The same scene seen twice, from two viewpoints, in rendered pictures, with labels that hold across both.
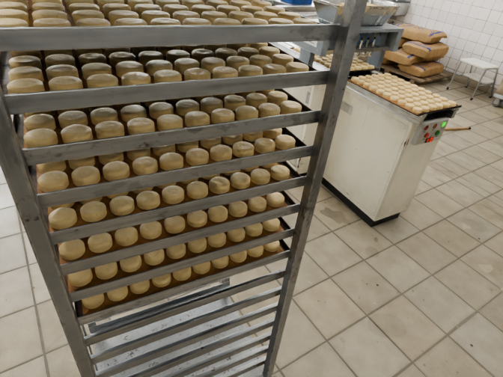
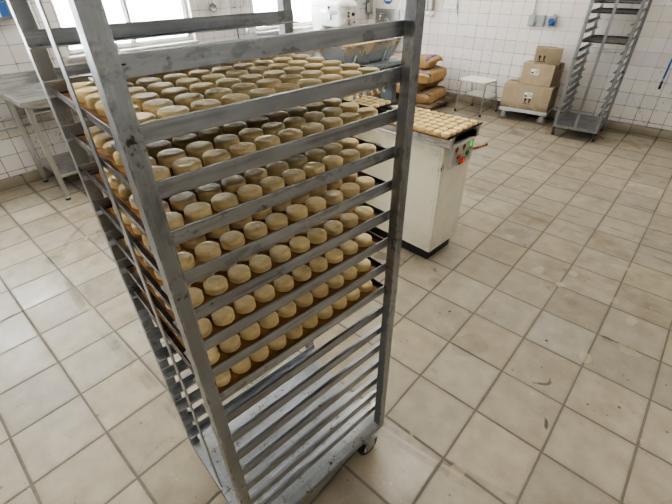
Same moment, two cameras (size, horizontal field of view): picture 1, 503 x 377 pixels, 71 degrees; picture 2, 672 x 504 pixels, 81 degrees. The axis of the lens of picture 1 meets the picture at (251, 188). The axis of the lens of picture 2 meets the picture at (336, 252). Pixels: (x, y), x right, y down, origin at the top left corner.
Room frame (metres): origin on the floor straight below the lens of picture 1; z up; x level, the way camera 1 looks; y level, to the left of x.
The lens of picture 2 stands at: (-0.14, 0.20, 1.69)
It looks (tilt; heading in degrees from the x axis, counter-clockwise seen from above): 35 degrees down; 349
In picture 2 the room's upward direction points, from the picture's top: 1 degrees counter-clockwise
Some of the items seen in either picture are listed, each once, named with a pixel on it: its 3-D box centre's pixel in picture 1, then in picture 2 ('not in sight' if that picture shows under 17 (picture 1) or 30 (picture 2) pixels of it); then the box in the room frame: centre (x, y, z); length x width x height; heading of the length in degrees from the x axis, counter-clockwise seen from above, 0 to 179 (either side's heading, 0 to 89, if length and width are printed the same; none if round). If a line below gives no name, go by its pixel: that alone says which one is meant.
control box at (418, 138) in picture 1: (430, 131); (460, 152); (2.01, -1.03, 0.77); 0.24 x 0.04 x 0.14; 122
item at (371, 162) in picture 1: (371, 148); (408, 182); (2.31, -0.83, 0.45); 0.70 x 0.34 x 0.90; 32
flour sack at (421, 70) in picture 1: (421, 66); (425, 93); (5.68, -2.39, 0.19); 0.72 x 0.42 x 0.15; 131
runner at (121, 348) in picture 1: (194, 319); (312, 375); (0.62, 0.12, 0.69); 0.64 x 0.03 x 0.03; 121
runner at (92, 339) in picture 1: (194, 300); (311, 355); (0.62, 0.12, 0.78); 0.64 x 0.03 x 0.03; 121
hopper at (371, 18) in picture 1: (353, 13); (359, 51); (2.74, -0.56, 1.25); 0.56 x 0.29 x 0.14; 122
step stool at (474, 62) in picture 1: (475, 78); (478, 94); (5.26, -3.01, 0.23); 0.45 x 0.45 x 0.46; 28
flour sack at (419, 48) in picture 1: (426, 48); (425, 73); (5.68, -2.35, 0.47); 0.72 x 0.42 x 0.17; 132
